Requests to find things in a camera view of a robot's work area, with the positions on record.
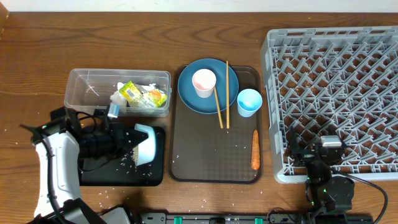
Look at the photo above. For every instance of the left wooden chopstick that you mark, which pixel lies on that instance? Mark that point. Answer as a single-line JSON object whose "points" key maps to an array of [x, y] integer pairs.
{"points": [[218, 108]]}

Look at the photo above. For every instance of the black plastic tray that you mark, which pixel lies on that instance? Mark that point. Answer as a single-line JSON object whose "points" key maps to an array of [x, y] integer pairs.
{"points": [[107, 175]]}

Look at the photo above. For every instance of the light blue plastic cup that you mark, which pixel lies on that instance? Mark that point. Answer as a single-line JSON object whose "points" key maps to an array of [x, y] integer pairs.
{"points": [[249, 101]]}

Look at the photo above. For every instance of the clear plastic waste bin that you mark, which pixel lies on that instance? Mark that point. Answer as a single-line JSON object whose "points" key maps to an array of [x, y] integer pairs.
{"points": [[90, 89]]}

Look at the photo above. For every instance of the white tissue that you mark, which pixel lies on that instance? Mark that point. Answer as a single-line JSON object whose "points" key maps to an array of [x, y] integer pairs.
{"points": [[145, 88], [117, 97]]}

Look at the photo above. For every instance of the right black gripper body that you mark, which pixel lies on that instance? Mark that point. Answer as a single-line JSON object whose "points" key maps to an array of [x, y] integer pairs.
{"points": [[305, 157]]}

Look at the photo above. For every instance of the green yellow snack wrapper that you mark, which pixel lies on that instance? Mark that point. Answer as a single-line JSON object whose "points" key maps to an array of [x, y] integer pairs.
{"points": [[153, 99]]}

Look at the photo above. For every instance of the brown plastic serving tray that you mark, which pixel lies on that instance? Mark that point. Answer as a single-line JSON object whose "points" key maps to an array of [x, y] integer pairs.
{"points": [[212, 147]]}

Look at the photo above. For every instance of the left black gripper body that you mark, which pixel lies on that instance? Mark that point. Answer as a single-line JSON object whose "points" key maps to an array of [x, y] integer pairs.
{"points": [[102, 145]]}

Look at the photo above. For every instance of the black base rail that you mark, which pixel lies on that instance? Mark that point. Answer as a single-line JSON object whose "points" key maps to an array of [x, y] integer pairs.
{"points": [[272, 218]]}

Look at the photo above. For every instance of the right wooden chopstick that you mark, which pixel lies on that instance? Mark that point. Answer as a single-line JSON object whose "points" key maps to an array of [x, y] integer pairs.
{"points": [[227, 96]]}

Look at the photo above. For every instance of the light blue bowl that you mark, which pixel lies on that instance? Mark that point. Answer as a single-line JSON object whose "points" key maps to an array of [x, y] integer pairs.
{"points": [[145, 152]]}

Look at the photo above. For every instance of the grey dishwasher rack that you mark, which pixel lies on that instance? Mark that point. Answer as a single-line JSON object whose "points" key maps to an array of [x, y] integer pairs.
{"points": [[341, 78]]}

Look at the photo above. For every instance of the wooden chopstick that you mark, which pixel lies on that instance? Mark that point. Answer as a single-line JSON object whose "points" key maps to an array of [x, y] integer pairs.
{"points": [[227, 96], [218, 108]]}

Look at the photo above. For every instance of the pile of white rice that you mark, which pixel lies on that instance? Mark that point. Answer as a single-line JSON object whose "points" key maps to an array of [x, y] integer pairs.
{"points": [[127, 165]]}

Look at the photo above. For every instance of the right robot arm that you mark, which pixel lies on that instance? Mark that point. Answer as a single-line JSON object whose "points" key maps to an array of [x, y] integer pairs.
{"points": [[331, 196]]}

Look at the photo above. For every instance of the pink plastic cup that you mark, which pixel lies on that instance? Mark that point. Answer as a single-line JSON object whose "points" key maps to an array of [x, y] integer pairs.
{"points": [[204, 81]]}

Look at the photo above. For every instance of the orange carrot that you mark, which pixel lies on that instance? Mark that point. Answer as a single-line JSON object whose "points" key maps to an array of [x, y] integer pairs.
{"points": [[255, 151]]}

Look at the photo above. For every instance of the dark blue plate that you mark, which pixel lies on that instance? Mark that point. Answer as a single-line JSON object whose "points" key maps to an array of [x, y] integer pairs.
{"points": [[187, 91]]}

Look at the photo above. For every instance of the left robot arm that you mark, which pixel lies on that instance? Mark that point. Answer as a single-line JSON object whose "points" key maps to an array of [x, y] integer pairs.
{"points": [[60, 145]]}

